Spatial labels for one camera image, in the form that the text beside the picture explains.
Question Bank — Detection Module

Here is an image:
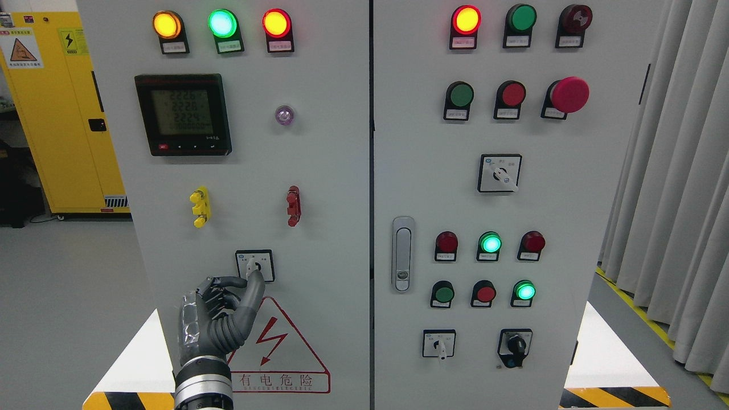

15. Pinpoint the lit green push button lower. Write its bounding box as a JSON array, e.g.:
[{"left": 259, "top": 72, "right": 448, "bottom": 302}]
[{"left": 510, "top": 280, "right": 536, "bottom": 308}]

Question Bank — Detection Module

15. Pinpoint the dark red indicator light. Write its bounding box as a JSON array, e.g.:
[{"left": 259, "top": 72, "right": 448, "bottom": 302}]
[
  {"left": 434, "top": 231, "right": 458, "bottom": 263},
  {"left": 517, "top": 231, "right": 546, "bottom": 262}
]

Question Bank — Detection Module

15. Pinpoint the amber indicator light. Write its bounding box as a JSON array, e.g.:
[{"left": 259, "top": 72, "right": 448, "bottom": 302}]
[{"left": 153, "top": 10, "right": 190, "bottom": 55}]

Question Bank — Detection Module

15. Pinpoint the red indicator light top left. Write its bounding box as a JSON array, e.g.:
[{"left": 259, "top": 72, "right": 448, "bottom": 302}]
[{"left": 262, "top": 8, "right": 294, "bottom": 54}]

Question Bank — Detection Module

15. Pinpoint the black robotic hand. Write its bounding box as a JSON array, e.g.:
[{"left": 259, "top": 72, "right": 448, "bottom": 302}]
[{"left": 178, "top": 268, "right": 265, "bottom": 366}]

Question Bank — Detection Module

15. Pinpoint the green push button upper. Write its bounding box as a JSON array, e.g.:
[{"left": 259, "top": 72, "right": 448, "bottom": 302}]
[{"left": 443, "top": 81, "right": 474, "bottom": 121}]

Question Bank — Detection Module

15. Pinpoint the dark red indicator light left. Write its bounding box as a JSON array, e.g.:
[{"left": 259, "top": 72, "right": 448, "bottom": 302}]
[{"left": 434, "top": 231, "right": 458, "bottom": 263}]

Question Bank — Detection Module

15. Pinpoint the black knob selector switch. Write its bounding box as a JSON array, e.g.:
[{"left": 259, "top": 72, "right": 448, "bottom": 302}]
[{"left": 497, "top": 329, "right": 533, "bottom": 368}]

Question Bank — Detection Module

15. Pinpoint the upper right rotary selector switch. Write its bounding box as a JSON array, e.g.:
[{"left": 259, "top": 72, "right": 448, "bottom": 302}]
[{"left": 477, "top": 154, "right": 523, "bottom": 194}]

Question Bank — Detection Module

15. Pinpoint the red push button upper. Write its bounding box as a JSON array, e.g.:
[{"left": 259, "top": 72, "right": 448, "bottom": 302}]
[{"left": 493, "top": 80, "right": 526, "bottom": 120}]

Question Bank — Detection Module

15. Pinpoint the panel rotary selector switch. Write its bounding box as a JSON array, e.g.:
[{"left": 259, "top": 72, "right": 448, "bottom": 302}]
[{"left": 235, "top": 249, "right": 276, "bottom": 283}]

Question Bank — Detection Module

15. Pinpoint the small clear indicator lamp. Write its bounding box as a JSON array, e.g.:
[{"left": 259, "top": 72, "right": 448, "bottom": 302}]
[{"left": 275, "top": 105, "right": 295, "bottom": 126}]

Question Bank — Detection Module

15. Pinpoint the red push button lower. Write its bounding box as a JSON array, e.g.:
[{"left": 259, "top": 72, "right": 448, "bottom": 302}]
[{"left": 470, "top": 280, "right": 497, "bottom": 308}]

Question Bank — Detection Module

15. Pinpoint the silver cabinet door handle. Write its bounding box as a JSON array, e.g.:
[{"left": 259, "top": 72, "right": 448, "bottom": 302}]
[{"left": 391, "top": 216, "right": 416, "bottom": 293}]

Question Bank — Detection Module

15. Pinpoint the grey curtain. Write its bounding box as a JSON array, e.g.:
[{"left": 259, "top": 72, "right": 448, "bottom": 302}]
[{"left": 601, "top": 1, "right": 728, "bottom": 394}]

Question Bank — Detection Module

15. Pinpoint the lower white rotary selector switch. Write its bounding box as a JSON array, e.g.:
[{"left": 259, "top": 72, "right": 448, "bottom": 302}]
[{"left": 421, "top": 329, "right": 457, "bottom": 360}]

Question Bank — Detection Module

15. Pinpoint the red electric hazard warning sticker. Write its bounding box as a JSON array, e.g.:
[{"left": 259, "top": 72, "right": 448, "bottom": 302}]
[{"left": 227, "top": 297, "right": 331, "bottom": 394}]

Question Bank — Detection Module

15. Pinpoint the red emergency stop mushroom button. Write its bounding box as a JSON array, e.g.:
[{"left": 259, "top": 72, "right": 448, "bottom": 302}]
[{"left": 540, "top": 77, "right": 590, "bottom": 120}]

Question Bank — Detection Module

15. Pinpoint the black digital power meter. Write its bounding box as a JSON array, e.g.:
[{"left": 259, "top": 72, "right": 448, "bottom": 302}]
[{"left": 134, "top": 73, "right": 232, "bottom": 157}]

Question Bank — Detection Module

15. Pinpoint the green indicator light top left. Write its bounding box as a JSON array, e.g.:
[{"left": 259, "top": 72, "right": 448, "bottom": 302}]
[{"left": 207, "top": 9, "right": 245, "bottom": 54}]

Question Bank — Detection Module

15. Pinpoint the dark red indicator light right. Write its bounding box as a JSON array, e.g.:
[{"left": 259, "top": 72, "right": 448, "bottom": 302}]
[{"left": 517, "top": 231, "right": 546, "bottom": 262}]

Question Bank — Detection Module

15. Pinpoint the dark green indicator light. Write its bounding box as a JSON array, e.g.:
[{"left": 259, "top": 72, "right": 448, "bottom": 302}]
[{"left": 502, "top": 3, "right": 538, "bottom": 49}]

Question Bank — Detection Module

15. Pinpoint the dark red buzzer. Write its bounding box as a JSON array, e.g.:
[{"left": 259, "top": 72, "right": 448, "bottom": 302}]
[{"left": 555, "top": 3, "right": 593, "bottom": 49}]

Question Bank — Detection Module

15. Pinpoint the red indicator light top right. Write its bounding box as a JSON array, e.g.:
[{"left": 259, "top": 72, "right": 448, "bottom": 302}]
[{"left": 449, "top": 5, "right": 482, "bottom": 50}]

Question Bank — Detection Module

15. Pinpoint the grey electrical control cabinet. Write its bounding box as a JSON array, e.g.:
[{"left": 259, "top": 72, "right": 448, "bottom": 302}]
[{"left": 76, "top": 0, "right": 665, "bottom": 410}]

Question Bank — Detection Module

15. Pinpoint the red push button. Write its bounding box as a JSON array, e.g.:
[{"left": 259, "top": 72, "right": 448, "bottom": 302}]
[
  {"left": 470, "top": 280, "right": 497, "bottom": 308},
  {"left": 493, "top": 80, "right": 526, "bottom": 120}
]

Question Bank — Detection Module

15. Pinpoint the yellow safety storage cabinet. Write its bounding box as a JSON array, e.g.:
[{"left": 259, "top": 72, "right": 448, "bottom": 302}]
[{"left": 2, "top": 11, "right": 130, "bottom": 217}]

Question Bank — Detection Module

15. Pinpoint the lit green indicator light middle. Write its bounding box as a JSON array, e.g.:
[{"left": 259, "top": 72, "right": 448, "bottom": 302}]
[{"left": 476, "top": 231, "right": 502, "bottom": 262}]

